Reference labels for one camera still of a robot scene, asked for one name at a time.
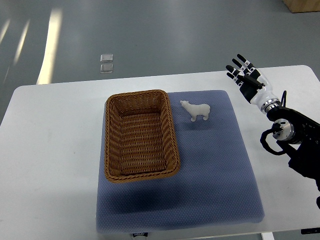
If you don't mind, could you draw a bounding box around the white bear figurine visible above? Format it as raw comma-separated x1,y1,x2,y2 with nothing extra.
179,100,211,122

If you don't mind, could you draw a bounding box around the brown wicker basket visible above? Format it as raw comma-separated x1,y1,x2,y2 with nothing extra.
104,89,181,184

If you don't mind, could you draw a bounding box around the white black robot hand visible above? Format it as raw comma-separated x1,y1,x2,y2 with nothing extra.
225,54,281,114

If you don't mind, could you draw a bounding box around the lower floor socket plate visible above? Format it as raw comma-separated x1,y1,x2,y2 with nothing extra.
100,62,114,73

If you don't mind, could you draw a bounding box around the wooden box corner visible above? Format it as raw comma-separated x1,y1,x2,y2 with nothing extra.
283,0,320,13

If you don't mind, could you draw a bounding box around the blue textured mat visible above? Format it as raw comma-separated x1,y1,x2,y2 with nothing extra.
96,90,265,234

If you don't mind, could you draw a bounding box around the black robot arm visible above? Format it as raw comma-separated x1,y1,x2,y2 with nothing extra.
260,106,320,187

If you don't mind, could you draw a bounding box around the floor socket plate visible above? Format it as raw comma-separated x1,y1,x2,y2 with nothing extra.
100,53,114,63
100,62,114,73

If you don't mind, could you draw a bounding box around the black table control panel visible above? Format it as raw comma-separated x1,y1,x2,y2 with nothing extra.
300,228,320,235

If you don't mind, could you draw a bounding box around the upper floor socket plate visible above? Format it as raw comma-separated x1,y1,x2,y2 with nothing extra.
100,53,114,63

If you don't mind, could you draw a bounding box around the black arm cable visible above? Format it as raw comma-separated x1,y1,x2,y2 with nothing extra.
259,127,288,155

